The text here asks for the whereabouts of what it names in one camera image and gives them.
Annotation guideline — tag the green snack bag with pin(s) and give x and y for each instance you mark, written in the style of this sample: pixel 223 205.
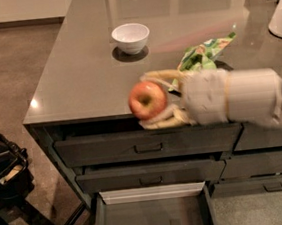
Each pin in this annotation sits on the green snack bag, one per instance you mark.
pixel 203 56

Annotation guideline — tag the grey counter cabinet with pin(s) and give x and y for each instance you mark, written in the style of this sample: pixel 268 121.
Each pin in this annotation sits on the grey counter cabinet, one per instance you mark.
pixel 84 87

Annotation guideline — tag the middle right grey drawer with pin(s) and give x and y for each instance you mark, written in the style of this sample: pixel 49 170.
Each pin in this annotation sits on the middle right grey drawer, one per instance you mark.
pixel 249 165

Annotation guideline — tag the white ceramic bowl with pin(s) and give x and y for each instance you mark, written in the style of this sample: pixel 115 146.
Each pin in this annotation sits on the white ceramic bowl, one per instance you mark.
pixel 131 38

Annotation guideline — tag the top left grey drawer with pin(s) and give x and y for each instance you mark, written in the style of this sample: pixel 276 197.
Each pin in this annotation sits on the top left grey drawer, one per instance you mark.
pixel 140 145

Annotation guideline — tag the top right grey drawer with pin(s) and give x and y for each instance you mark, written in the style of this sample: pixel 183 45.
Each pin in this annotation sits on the top right grey drawer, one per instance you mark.
pixel 254 137

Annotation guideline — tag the red apple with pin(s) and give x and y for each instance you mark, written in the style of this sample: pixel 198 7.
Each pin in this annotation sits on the red apple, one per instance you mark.
pixel 147 100

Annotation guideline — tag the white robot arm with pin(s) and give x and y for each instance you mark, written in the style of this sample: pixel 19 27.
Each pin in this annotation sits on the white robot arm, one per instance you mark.
pixel 253 96

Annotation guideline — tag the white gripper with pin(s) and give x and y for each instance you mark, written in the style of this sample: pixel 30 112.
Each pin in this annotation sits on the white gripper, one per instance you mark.
pixel 205 97

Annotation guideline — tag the open bottom left drawer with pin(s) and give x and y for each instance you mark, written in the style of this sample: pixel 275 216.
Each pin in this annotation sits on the open bottom left drawer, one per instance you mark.
pixel 177 204

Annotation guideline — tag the grey drawer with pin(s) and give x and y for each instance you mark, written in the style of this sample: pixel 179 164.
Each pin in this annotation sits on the grey drawer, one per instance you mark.
pixel 254 137
pixel 140 145
pixel 249 165
pixel 248 187
pixel 187 169

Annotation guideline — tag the bottom right grey drawer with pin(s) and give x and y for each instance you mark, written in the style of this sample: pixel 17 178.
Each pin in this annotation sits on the bottom right grey drawer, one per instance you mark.
pixel 248 187

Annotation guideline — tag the middle left grey drawer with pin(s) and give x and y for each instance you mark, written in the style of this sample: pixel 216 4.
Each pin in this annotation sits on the middle left grey drawer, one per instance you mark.
pixel 187 169

